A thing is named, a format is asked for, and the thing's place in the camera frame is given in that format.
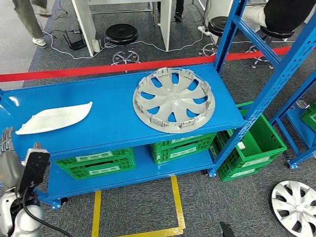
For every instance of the black round stool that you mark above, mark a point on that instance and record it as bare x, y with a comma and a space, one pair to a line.
276, 33
122, 34
218, 26

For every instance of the grey plastic hubcap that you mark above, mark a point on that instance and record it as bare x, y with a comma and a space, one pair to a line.
173, 101

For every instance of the white curved plastic part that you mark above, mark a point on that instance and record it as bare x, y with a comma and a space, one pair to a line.
54, 119

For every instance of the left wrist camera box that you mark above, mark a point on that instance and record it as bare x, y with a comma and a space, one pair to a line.
35, 166

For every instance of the shiny silver hubcap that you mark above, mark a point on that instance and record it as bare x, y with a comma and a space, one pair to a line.
296, 209

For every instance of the black router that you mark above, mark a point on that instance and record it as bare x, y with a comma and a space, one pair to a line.
76, 42

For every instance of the small white item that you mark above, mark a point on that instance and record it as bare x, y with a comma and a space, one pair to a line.
240, 146

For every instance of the white desk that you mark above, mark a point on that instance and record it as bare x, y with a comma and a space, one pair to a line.
165, 23

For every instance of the yellow floor tape square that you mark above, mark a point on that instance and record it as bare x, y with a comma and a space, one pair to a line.
177, 202

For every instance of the green open plastic crate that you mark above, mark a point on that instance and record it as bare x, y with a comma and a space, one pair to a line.
262, 140

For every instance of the blue steel shelf rack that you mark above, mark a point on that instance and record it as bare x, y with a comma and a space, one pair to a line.
296, 124
111, 108

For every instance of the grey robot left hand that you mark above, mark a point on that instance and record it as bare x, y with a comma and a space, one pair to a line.
10, 170

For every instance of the white power adapter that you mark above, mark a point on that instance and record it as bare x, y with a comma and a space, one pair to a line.
96, 45

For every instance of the red floor tape line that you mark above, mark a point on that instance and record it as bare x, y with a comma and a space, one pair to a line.
74, 71

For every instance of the white power strip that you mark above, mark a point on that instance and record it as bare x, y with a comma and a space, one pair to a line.
204, 30

